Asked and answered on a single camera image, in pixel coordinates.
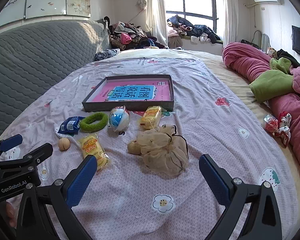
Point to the yellow rice cracker packet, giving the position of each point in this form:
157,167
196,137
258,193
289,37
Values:
151,117
92,150

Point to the red white printed packet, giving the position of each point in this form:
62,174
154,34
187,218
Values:
284,130

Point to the grey quilted headboard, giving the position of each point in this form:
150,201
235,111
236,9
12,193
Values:
40,60

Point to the dark blue clothes pile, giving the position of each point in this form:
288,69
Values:
197,30

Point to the black bag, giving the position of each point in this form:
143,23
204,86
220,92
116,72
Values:
250,43

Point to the pink printed bedsheet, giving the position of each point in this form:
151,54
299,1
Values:
202,130

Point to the blue snack packet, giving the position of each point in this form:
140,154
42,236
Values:
70,125

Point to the blue white toy egg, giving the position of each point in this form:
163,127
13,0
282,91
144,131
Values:
118,120

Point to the dark grey shallow box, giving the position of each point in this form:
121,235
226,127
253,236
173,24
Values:
130,107

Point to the person's left hand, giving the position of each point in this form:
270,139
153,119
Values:
10,213

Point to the tan walnut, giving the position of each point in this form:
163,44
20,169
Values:
64,144
133,148

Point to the red clear candy packet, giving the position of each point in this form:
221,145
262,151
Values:
271,123

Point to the pale oval panel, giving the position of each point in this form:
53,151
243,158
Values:
264,41

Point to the tan knitted cloth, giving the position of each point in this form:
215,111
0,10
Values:
272,52

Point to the green fleece cloth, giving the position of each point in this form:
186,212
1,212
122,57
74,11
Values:
270,85

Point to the mixed clothes pile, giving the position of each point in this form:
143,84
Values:
130,37

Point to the pink blanket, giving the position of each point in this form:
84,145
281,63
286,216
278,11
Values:
242,60

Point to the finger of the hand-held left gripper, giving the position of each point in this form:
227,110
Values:
40,151
11,142

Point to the dark cloth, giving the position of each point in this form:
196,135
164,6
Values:
287,56

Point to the blue knitted cloth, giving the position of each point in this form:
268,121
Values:
106,54

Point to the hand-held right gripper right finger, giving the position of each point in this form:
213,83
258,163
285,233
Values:
213,177

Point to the green hair scrunchie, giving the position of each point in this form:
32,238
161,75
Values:
84,126

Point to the dark framed window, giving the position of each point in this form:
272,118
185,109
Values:
197,2

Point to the beige mesh pouch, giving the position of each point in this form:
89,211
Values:
162,152

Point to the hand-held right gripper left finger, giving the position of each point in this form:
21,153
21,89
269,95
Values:
81,180

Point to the white curtain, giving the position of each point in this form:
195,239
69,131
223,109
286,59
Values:
156,12
228,12

